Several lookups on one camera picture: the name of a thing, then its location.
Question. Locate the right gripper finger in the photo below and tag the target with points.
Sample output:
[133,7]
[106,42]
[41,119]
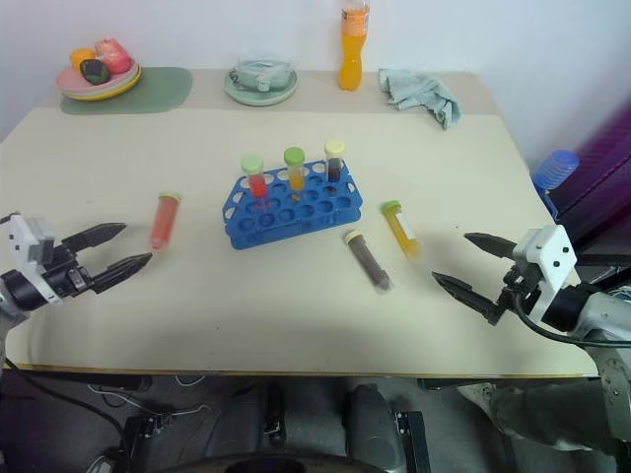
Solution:
[493,245]
[463,293]

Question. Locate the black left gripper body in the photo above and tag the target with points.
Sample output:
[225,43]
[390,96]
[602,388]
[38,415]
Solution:
[69,273]

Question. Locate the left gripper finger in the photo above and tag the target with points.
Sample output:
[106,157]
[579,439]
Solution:
[98,232]
[123,268]

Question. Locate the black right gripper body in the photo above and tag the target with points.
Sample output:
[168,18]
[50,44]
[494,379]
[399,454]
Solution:
[522,290]

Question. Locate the yellow liquid tube green cap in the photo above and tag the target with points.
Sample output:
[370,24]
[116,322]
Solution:
[401,229]

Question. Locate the brown liquid tube cream cap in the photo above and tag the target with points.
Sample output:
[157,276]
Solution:
[370,261]

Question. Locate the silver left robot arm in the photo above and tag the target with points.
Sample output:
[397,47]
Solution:
[19,291]

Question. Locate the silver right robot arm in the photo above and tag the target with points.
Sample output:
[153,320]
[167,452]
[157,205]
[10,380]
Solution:
[609,305]

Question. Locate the red liquid tube green cap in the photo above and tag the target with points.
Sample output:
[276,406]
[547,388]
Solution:
[165,224]
[257,186]

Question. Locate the dark liquid tube cream cap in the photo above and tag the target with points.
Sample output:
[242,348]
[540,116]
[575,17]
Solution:
[335,170]

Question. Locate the blue test tube rack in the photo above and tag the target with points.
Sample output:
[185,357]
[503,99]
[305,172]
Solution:
[296,217]

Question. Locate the orange liquid tube green cap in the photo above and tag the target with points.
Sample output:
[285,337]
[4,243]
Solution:
[297,180]

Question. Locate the grey crumpled cover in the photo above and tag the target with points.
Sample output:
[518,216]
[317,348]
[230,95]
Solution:
[532,414]

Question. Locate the dark glossy equipment case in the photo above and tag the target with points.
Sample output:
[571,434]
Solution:
[606,187]

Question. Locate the yellow plate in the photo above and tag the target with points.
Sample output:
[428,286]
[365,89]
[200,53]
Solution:
[125,87]

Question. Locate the pink plate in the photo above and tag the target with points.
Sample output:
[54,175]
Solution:
[74,83]

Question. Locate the green placemat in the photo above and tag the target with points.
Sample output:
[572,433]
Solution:
[162,91]

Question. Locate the dark grey rounded shape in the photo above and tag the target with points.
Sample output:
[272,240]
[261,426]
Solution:
[372,424]

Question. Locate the dark green toy fruit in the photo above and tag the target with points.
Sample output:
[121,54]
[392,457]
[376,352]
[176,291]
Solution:
[94,72]

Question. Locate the teal cloth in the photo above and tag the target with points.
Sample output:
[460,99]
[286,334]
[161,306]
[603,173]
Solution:
[419,91]

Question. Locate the pink toy fruit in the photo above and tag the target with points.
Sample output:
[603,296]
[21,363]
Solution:
[114,55]

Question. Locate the orange toy fruit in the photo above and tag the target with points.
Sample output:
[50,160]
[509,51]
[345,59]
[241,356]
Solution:
[80,55]

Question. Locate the pale green plate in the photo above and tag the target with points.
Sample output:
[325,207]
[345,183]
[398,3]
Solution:
[261,96]

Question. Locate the clear plastic bag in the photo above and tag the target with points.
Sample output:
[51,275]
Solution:
[261,74]

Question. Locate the orange drink bottle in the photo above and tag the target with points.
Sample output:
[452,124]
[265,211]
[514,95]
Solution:
[352,59]

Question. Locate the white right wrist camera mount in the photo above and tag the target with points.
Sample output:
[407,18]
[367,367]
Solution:
[552,256]

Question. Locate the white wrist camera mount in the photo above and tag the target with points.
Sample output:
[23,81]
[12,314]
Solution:
[21,241]
[552,256]

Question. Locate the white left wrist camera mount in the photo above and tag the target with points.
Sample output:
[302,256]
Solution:
[21,241]

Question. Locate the black metal bracket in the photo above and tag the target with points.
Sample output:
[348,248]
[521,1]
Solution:
[140,438]
[411,441]

